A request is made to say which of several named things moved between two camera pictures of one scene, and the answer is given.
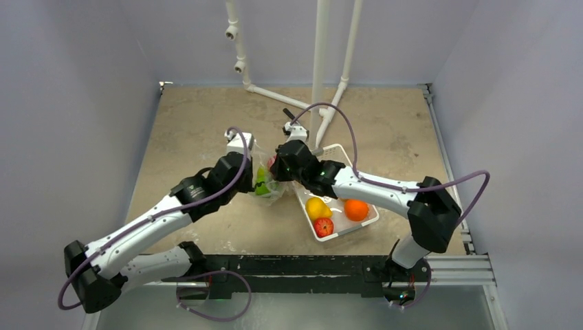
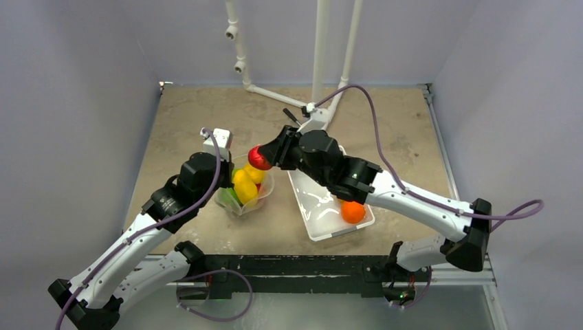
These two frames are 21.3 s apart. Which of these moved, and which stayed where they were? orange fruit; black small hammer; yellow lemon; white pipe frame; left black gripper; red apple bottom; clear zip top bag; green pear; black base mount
Moved: green pear; red apple bottom; clear zip top bag; left black gripper; yellow lemon
Stayed: black small hammer; white pipe frame; orange fruit; black base mount
